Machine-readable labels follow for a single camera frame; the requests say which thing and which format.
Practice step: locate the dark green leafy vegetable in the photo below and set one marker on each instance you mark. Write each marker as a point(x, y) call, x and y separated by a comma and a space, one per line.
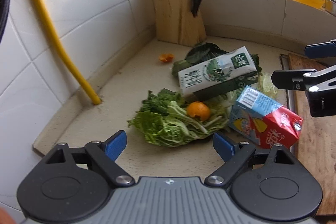
point(199, 53)

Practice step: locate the wooden knife block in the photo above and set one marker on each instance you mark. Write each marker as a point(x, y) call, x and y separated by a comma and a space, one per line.
point(176, 24)

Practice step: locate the red blue iced tea carton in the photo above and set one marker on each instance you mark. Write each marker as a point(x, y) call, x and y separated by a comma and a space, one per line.
point(263, 120)

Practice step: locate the large orange peel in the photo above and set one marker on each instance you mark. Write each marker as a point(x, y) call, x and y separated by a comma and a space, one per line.
point(198, 110)

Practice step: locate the small orange peel piece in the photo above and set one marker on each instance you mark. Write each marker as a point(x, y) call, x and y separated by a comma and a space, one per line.
point(166, 58)

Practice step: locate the green napa cabbage leaves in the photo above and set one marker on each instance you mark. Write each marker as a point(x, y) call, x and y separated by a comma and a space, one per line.
point(163, 118)

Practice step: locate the pale yellow cabbage leaf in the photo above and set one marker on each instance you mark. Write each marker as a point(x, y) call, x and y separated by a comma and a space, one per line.
point(266, 86)

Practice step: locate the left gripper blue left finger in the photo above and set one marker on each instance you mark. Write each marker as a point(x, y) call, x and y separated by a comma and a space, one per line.
point(114, 146)

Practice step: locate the wooden cutting board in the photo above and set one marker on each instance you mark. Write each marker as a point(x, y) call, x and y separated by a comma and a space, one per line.
point(316, 151)

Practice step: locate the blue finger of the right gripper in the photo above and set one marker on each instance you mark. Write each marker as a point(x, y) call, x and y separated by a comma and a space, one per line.
point(290, 79)
point(321, 50)

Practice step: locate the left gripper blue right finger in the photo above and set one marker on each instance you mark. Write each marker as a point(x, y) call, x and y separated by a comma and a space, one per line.
point(225, 147)

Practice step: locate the green white milk carton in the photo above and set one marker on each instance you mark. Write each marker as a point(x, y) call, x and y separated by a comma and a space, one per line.
point(219, 75)

